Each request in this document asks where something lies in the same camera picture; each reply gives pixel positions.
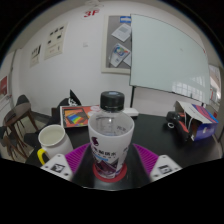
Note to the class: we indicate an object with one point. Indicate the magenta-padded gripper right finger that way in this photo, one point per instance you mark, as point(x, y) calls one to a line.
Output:
point(165, 167)

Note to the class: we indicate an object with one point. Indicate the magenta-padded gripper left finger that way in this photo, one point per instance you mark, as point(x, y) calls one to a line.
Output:
point(58, 166)

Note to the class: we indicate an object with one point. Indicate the clear bottle with black cap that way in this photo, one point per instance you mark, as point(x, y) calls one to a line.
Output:
point(110, 140)

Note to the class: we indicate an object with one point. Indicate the black and red device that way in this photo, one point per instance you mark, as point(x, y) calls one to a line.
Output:
point(175, 117)

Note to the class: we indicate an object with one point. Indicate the blue cardboard box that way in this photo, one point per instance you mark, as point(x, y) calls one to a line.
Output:
point(203, 128)

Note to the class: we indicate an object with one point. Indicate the round brown side table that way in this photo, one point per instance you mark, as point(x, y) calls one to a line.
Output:
point(18, 109)

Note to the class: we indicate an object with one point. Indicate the dark grey chair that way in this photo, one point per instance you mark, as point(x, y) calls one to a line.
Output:
point(22, 99)

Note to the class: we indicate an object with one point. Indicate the large glass whiteboard on stand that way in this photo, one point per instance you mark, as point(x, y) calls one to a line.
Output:
point(166, 56)

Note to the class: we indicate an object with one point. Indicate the grey notice board with papers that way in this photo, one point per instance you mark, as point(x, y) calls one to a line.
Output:
point(110, 40)

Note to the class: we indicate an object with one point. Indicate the red floor number sign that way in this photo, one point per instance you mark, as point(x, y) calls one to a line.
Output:
point(91, 13)

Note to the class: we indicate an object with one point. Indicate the wooden frame chair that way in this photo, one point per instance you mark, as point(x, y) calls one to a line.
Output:
point(10, 141)

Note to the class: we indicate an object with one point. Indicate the red wall poster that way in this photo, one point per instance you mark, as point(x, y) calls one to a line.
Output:
point(3, 86)

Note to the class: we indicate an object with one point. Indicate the small white wall poster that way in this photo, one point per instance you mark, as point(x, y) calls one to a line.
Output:
point(35, 55)

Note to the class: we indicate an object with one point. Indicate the large white wall poster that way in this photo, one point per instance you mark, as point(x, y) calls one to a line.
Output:
point(55, 41)

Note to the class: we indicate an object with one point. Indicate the white wall switch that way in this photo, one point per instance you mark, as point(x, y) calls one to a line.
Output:
point(85, 44)

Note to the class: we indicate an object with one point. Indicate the white wall-mounted fixture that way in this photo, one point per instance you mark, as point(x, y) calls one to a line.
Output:
point(95, 3)

